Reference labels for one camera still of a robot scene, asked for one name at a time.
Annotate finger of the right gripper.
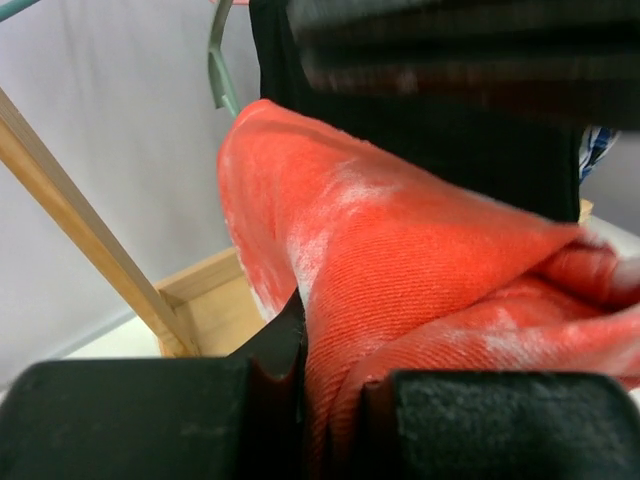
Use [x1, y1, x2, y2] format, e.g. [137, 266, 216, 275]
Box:
[287, 0, 639, 130]

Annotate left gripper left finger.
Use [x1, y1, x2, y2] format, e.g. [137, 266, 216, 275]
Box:
[1, 295, 307, 479]

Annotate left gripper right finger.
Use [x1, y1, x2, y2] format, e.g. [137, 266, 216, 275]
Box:
[362, 370, 639, 479]

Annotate red white trousers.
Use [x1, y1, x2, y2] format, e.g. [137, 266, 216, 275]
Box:
[217, 100, 639, 475]

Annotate mint green hanger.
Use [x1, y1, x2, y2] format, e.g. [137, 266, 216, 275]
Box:
[207, 0, 240, 118]

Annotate teal plastic hanger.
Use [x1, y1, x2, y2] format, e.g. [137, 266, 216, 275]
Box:
[0, 0, 39, 22]

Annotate black trousers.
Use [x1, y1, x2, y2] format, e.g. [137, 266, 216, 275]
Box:
[248, 0, 584, 224]

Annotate blue patterned trousers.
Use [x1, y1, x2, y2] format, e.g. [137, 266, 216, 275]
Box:
[578, 126, 621, 182]

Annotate wooden clothes rack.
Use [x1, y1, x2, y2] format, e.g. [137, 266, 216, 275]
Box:
[1, 95, 265, 357]

